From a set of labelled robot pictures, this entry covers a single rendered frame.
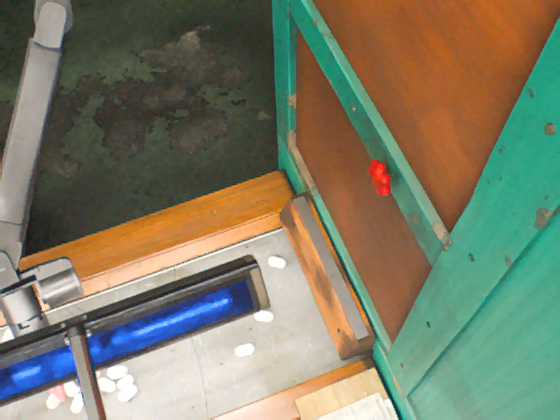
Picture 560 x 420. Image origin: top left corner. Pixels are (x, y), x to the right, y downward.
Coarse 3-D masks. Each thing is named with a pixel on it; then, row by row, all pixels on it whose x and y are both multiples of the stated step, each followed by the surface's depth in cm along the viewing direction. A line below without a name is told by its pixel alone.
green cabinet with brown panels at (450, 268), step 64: (320, 0) 75; (384, 0) 58; (448, 0) 47; (512, 0) 39; (320, 64) 79; (384, 64) 63; (448, 64) 50; (512, 64) 42; (320, 128) 95; (384, 128) 68; (448, 128) 54; (512, 128) 42; (320, 192) 109; (448, 192) 58; (512, 192) 45; (384, 256) 85; (448, 256) 60; (512, 256) 48; (384, 320) 96; (448, 320) 66; (512, 320) 54; (448, 384) 76; (512, 384) 58
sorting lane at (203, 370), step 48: (288, 240) 120; (144, 288) 116; (288, 288) 115; (0, 336) 112; (240, 336) 111; (288, 336) 111; (144, 384) 107; (192, 384) 107; (240, 384) 107; (288, 384) 107
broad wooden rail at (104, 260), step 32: (224, 192) 123; (256, 192) 123; (288, 192) 122; (128, 224) 120; (160, 224) 120; (192, 224) 119; (224, 224) 119; (256, 224) 120; (32, 256) 117; (64, 256) 117; (96, 256) 117; (128, 256) 116; (160, 256) 117; (192, 256) 118; (96, 288) 115; (0, 320) 112
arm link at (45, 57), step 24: (48, 24) 90; (48, 48) 91; (24, 72) 92; (48, 72) 93; (24, 96) 92; (48, 96) 93; (24, 120) 92; (48, 120) 94; (24, 144) 92; (0, 168) 92; (24, 168) 92; (0, 192) 91; (24, 192) 92; (0, 216) 91; (24, 216) 92; (0, 240) 91; (24, 240) 97
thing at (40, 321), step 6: (42, 312) 96; (30, 318) 94; (36, 318) 94; (42, 318) 95; (18, 324) 93; (30, 324) 93; (36, 324) 94; (42, 324) 95; (48, 324) 96; (12, 330) 94; (18, 330) 93; (24, 330) 93; (30, 330) 93; (18, 336) 93
